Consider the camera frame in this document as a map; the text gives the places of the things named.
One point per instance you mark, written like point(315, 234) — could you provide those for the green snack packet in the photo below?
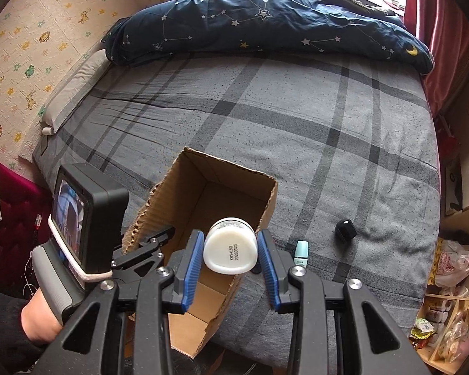
point(424, 330)

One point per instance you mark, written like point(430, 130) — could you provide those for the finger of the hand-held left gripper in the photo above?
point(140, 257)
point(156, 235)

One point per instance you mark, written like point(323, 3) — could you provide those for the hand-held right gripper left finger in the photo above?
point(192, 271)

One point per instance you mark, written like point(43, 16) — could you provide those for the white plastic bag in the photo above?
point(457, 265)

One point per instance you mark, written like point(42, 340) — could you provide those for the red curtain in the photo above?
point(445, 27)

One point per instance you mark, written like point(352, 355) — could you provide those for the wooden shelf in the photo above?
point(434, 355)

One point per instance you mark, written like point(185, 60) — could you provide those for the dark blue starry duvet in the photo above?
point(258, 27)

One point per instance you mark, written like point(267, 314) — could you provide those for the dark red tufted headboard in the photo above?
point(11, 222)

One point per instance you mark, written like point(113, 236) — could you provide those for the grey pillow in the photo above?
point(70, 90)

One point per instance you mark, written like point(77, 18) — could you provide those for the white box with black print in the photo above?
point(451, 179)

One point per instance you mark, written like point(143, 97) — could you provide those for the clear bag of snacks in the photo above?
point(457, 334)

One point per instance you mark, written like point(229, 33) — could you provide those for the pack of small white cups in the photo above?
point(439, 309)

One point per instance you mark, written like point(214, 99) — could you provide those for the mint green bottle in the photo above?
point(301, 250)

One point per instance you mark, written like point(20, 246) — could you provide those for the white cream jar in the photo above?
point(228, 250)

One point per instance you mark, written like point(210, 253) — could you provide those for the brown cardboard box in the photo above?
point(226, 203)

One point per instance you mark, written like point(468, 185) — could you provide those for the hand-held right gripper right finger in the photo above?
point(267, 271)

